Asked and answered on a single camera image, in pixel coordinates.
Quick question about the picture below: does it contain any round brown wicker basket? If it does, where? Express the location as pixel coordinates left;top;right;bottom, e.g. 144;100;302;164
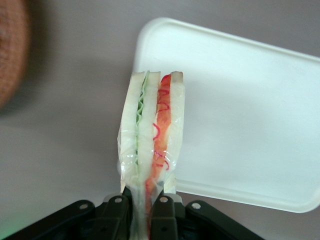
0;0;32;111

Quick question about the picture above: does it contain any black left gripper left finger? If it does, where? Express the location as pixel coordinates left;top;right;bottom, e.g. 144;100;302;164
4;187;134;240

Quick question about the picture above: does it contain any plastic-wrapped sandwich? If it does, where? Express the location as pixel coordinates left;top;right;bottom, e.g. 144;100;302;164
116;70;186;240

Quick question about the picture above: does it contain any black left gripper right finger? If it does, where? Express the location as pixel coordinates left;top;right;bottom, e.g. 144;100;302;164
149;192;266;240

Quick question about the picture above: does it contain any white plastic tray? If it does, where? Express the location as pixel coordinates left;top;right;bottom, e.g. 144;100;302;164
132;16;320;214

